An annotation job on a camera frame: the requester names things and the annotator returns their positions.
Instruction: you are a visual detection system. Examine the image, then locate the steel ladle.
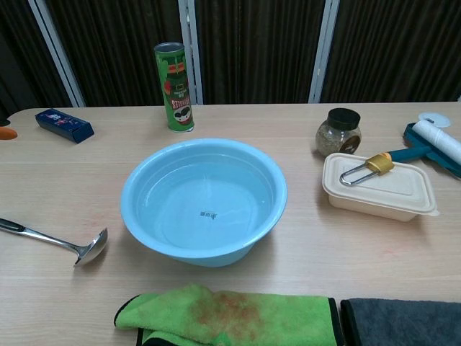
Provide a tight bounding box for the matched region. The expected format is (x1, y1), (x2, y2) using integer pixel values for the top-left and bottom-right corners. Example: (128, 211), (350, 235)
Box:
(0, 218), (109, 268)

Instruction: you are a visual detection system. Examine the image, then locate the light blue plastic basin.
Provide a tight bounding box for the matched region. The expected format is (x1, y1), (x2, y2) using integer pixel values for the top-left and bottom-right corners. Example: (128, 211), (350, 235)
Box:
(120, 138), (288, 268)

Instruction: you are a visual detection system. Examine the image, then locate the dark blue cardboard box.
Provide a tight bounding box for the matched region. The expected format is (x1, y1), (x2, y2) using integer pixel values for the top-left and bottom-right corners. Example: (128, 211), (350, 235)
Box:
(35, 108), (95, 145)

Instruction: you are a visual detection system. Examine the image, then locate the green Pringles can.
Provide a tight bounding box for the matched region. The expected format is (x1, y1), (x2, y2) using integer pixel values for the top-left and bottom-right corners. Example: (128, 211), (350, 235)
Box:
(153, 42), (196, 133)

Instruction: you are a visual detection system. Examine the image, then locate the green microfiber cloth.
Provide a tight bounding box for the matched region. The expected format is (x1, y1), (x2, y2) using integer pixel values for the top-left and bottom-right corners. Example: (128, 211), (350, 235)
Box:
(114, 283), (342, 346)

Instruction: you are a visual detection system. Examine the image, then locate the glass jar with black lid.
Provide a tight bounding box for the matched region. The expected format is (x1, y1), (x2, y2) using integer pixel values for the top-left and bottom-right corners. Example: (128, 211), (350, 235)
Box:
(315, 107), (362, 158)

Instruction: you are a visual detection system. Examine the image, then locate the brass padlock with long shackle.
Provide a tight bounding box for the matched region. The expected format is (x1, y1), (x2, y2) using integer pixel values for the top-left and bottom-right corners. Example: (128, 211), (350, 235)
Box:
(339, 154), (395, 187)

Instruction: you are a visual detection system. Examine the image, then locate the beige lidded food container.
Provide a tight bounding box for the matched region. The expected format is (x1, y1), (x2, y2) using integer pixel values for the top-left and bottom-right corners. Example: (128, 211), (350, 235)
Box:
(322, 152), (441, 223)

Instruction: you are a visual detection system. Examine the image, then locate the white round plastic lid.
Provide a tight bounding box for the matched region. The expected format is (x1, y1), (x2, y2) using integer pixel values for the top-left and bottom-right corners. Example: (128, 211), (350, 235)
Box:
(418, 112), (452, 128)

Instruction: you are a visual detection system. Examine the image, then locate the teal lint roller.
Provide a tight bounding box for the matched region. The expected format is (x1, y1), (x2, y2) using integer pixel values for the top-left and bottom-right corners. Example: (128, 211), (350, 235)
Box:
(377, 120), (461, 179)

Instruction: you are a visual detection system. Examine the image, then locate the grey microfiber cloth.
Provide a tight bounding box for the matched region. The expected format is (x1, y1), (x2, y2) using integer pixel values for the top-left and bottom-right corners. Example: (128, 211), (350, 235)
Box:
(340, 297), (461, 346)

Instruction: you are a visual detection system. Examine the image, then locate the white partition frame post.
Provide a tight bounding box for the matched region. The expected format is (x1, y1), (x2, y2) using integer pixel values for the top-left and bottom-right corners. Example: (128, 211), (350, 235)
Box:
(308, 0), (340, 104)
(178, 0), (204, 106)
(27, 0), (87, 108)

